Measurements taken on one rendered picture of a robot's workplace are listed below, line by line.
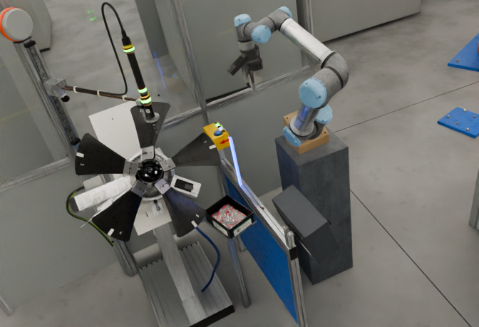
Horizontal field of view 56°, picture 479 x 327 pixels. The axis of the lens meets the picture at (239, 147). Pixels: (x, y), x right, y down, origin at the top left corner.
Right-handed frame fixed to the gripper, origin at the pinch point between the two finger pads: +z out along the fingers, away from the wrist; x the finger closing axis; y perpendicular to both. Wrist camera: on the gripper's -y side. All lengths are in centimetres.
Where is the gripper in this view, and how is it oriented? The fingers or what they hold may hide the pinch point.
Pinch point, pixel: (249, 86)
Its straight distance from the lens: 227.0
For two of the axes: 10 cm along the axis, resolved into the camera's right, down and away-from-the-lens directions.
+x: -4.2, -4.7, 7.8
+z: 1.7, 8.0, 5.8
